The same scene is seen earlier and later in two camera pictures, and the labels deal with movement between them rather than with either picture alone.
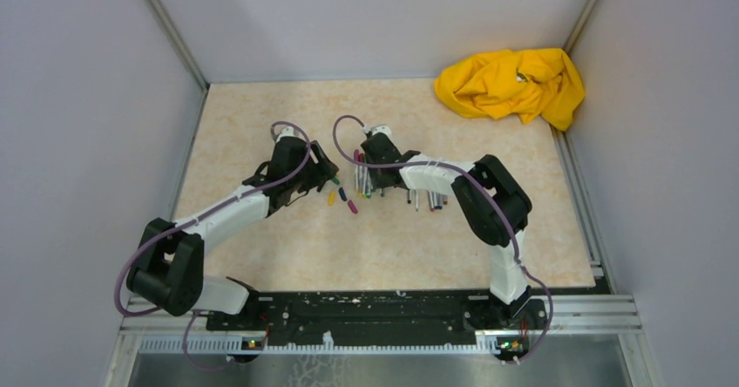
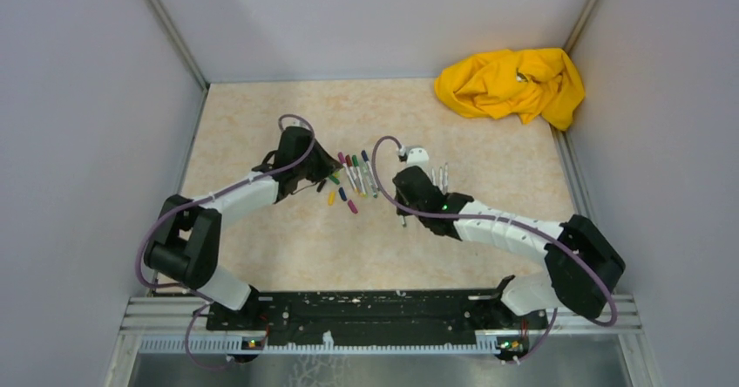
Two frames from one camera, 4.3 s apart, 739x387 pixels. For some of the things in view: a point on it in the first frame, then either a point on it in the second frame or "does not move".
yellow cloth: [537, 85] does not move
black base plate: [383, 315] does not move
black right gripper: [376, 182] -> [402, 211]
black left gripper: [322, 170] does not move
